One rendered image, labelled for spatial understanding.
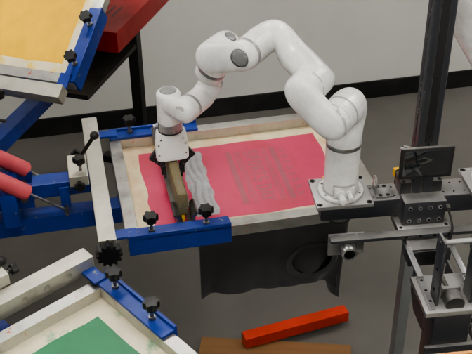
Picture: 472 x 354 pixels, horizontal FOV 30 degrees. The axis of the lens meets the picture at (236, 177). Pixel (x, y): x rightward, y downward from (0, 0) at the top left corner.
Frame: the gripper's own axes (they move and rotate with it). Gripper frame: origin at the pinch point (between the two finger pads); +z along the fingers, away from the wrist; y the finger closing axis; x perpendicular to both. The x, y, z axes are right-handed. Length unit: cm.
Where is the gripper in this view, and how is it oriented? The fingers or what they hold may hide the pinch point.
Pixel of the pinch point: (173, 170)
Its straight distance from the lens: 277.8
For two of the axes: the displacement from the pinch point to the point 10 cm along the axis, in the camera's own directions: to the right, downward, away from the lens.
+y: 9.8, -1.3, 1.7
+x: -2.1, -5.5, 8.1
